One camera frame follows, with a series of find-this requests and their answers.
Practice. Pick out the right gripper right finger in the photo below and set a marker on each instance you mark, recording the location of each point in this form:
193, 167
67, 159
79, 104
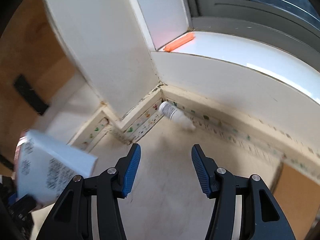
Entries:
220, 185

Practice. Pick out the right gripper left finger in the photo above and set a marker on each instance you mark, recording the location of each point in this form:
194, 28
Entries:
114, 183

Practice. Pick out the white printed box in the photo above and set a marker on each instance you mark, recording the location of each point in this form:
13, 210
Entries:
45, 166

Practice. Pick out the small white bottle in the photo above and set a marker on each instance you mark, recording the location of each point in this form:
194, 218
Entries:
176, 116

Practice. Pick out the brown cardboard sheet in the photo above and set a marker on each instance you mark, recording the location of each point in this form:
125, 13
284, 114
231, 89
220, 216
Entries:
298, 197

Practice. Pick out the black cutting board holder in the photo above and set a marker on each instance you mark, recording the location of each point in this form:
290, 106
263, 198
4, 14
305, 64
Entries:
30, 96

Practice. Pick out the orange sticker on sill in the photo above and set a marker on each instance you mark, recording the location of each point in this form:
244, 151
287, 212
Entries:
178, 42

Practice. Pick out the wooden cutting board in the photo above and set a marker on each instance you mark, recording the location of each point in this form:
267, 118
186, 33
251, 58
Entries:
29, 47

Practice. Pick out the window frame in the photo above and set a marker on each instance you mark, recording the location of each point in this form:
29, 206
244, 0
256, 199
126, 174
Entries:
297, 18

